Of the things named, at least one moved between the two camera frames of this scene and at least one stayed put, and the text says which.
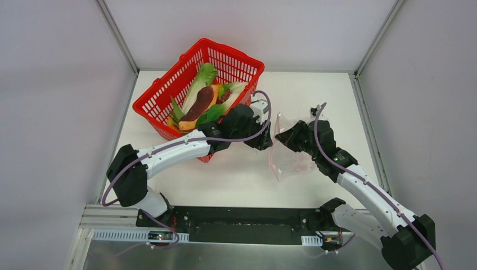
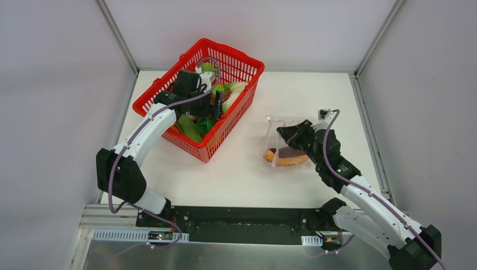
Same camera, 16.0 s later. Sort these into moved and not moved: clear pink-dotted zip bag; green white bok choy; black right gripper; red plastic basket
Moved: clear pink-dotted zip bag
Not moved: green white bok choy; black right gripper; red plastic basket
